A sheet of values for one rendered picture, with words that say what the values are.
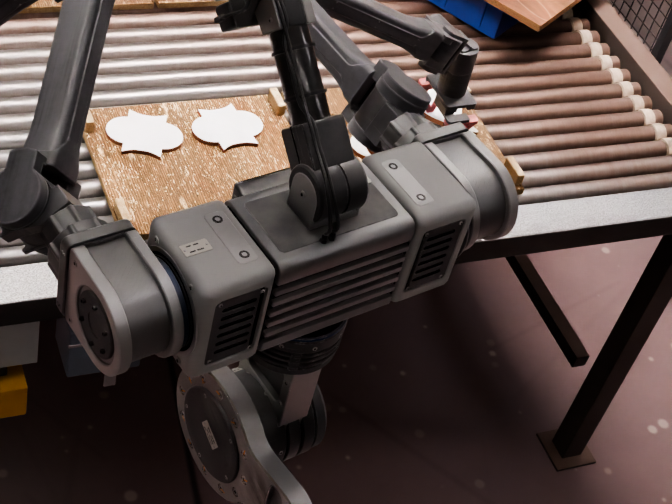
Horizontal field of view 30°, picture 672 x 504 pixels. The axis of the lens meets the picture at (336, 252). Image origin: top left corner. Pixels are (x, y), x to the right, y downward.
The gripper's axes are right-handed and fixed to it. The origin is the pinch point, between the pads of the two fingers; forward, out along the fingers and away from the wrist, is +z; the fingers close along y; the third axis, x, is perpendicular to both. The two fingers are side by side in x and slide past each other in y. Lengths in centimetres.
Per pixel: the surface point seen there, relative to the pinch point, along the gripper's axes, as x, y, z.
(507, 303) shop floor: -63, 30, 104
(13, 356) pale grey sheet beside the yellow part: 89, -20, 22
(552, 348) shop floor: -68, 11, 104
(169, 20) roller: 39, 53, 9
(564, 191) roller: -25.2, -13.4, 10.8
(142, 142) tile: 57, 11, 5
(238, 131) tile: 37.9, 11.7, 5.6
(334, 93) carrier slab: 13.0, 21.5, 7.7
